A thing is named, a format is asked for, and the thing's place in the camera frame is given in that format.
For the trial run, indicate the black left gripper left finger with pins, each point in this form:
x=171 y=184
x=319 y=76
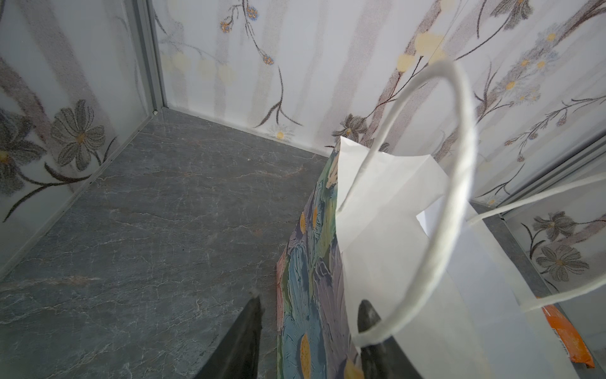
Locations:
x=237 y=355

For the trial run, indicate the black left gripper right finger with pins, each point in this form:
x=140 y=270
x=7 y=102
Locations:
x=384 y=360

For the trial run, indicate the floral white paper bag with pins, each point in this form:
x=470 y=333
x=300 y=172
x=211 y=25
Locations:
x=400 y=232

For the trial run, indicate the orange white snack packet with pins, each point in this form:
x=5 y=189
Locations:
x=568 y=335

